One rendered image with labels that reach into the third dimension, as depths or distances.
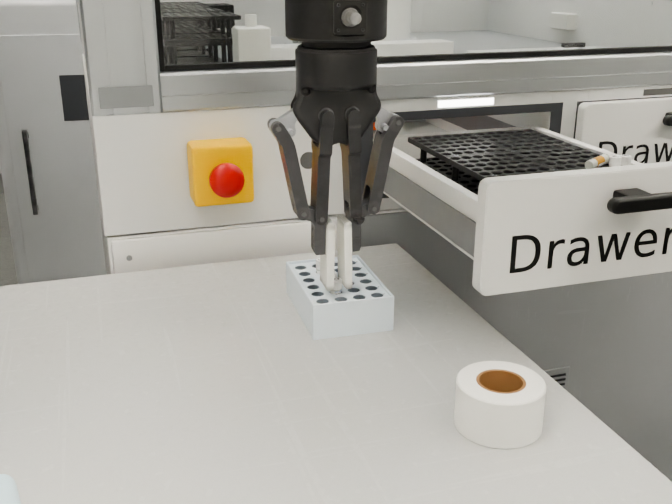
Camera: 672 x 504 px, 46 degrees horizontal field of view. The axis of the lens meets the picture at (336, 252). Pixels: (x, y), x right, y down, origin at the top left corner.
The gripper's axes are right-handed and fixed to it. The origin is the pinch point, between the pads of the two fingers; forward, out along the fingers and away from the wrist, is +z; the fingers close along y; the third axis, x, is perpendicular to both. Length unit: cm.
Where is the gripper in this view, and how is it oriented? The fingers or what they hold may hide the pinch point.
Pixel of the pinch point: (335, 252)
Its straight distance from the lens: 79.6
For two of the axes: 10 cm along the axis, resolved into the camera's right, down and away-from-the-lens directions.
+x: -2.6, -3.3, 9.1
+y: 9.6, -0.9, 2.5
